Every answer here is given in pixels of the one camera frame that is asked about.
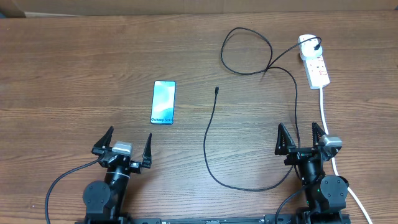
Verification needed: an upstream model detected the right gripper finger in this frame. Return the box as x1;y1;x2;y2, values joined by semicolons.
312;122;326;146
274;123;296;156

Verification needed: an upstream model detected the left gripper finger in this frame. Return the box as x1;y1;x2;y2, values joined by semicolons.
93;126;114;149
142;133;152;164

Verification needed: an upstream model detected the blue-screen Samsung smartphone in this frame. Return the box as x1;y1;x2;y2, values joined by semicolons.
150;80;176;125

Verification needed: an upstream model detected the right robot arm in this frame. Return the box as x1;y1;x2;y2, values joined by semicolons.
274;123;351;224

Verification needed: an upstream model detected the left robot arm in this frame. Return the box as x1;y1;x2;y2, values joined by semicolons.
83;127;152;223

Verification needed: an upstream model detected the white charger plug adapter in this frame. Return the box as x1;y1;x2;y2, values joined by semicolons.
298;34;323;61

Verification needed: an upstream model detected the white power strip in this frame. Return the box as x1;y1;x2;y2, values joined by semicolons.
303;56;330;90

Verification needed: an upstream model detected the white power strip cord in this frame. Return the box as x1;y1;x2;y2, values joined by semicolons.
318;86;374;224

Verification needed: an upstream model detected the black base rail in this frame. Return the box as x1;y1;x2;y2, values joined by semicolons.
75;214;351;224

